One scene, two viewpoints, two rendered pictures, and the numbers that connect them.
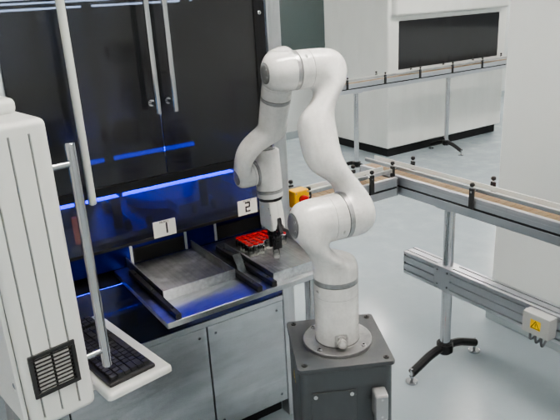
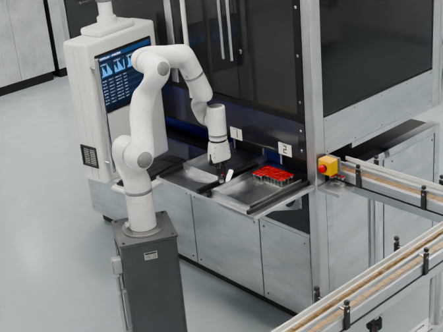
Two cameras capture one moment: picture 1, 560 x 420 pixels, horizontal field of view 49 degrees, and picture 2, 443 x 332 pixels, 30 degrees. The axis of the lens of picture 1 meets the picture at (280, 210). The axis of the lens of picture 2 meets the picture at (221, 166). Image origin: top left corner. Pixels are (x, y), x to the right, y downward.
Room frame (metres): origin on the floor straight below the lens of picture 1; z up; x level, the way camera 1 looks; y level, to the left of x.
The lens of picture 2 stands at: (1.39, -3.42, 2.58)
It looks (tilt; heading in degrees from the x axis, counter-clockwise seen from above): 24 degrees down; 82
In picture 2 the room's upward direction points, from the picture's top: 5 degrees counter-clockwise
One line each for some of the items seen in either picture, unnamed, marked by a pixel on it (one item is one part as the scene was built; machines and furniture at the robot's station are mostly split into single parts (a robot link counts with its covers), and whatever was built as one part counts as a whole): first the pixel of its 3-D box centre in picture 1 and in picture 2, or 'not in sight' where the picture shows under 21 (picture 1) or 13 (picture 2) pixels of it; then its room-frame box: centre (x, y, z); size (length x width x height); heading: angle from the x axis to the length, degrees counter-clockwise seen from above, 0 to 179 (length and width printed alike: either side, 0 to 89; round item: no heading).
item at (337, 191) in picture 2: not in sight; (338, 187); (2.42, -0.06, 0.87); 0.14 x 0.13 x 0.02; 32
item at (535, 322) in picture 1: (539, 323); not in sight; (2.12, -0.99, 0.50); 0.12 x 0.05 x 0.09; 32
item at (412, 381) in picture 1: (444, 353); not in sight; (2.60, -0.77, 0.07); 0.50 x 0.08 x 0.14; 122
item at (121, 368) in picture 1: (99, 347); (151, 170); (1.60, 0.56, 0.82); 0.40 x 0.14 x 0.02; 41
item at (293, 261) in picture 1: (278, 252); (256, 187); (2.05, 0.01, 0.90); 0.34 x 0.26 x 0.04; 32
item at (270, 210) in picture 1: (272, 211); (219, 149); (1.89, 0.03, 1.11); 0.10 x 0.08 x 0.11; 25
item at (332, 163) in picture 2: (297, 197); (329, 165); (2.38, -0.07, 1.00); 0.08 x 0.07 x 0.07; 32
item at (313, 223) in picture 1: (323, 241); (131, 163); (1.48, -0.11, 1.16); 0.19 x 0.12 x 0.24; 113
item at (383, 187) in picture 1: (332, 192); (399, 186); (2.65, -0.24, 0.92); 0.69 x 0.16 x 0.16; 122
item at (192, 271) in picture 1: (178, 267); (225, 161); (1.96, 0.36, 0.90); 0.34 x 0.26 x 0.04; 32
